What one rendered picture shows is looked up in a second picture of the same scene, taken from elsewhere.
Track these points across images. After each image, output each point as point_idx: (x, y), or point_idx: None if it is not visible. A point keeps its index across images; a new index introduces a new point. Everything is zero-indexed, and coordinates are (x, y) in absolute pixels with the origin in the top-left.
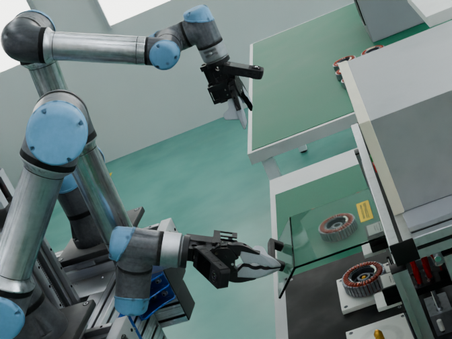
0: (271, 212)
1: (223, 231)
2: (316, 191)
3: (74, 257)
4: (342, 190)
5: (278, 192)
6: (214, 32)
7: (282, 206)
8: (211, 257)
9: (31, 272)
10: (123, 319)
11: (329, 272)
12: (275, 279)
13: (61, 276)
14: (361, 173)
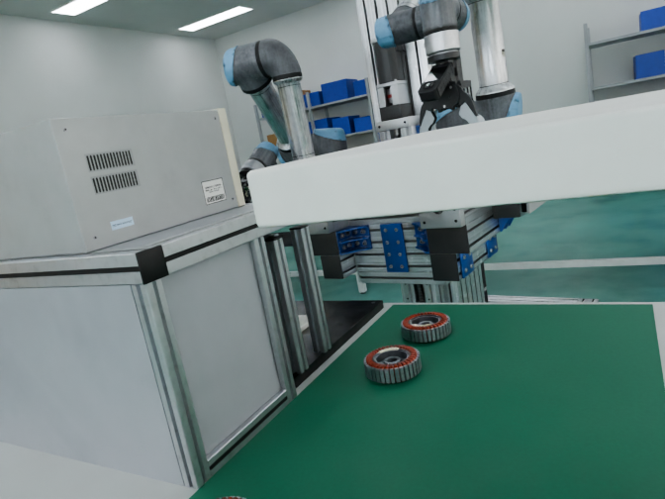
0: (586, 302)
1: (244, 183)
2: (601, 329)
3: None
4: (563, 346)
5: (659, 306)
6: (423, 20)
7: (590, 308)
8: None
9: (283, 141)
10: None
11: (344, 317)
12: (406, 303)
13: None
14: (605, 364)
